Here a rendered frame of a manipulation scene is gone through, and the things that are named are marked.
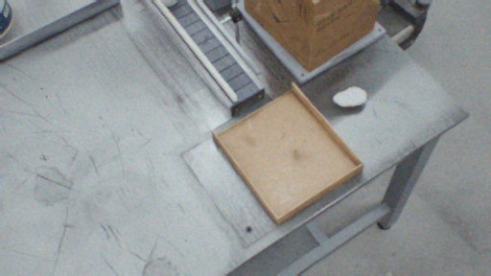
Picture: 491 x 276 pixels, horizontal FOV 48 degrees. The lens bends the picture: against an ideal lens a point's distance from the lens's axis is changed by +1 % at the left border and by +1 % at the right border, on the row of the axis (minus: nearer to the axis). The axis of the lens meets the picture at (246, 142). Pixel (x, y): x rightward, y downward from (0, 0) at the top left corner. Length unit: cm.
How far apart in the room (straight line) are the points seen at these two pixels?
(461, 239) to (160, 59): 135
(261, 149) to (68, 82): 59
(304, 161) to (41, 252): 68
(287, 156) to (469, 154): 123
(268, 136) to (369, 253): 92
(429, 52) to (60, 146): 180
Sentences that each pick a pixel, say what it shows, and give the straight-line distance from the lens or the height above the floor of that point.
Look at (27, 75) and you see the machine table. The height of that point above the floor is 83.
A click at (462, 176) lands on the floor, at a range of 245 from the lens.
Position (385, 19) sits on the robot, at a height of 24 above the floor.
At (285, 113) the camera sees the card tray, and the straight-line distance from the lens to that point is 149.
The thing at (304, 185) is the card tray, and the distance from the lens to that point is 139.
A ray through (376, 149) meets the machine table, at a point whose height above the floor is 83.
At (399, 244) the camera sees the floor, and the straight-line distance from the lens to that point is 226.
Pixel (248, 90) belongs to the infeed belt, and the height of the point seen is 88.
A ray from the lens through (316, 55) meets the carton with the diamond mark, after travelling 150.
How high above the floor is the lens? 209
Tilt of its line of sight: 60 degrees down
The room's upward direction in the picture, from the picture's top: 6 degrees counter-clockwise
